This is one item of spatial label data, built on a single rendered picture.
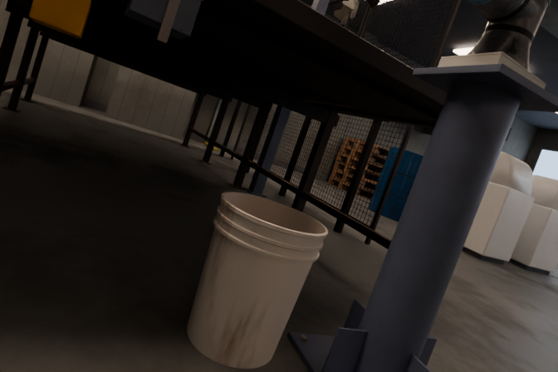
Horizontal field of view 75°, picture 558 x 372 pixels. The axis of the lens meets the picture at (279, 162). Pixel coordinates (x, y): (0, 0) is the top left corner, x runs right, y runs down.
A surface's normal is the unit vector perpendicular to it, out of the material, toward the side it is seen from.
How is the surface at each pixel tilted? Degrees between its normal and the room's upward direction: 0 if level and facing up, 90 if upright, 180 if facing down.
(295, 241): 93
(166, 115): 90
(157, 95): 90
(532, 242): 90
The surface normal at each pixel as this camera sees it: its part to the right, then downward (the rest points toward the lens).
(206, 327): -0.52, -0.06
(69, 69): 0.36, 0.19
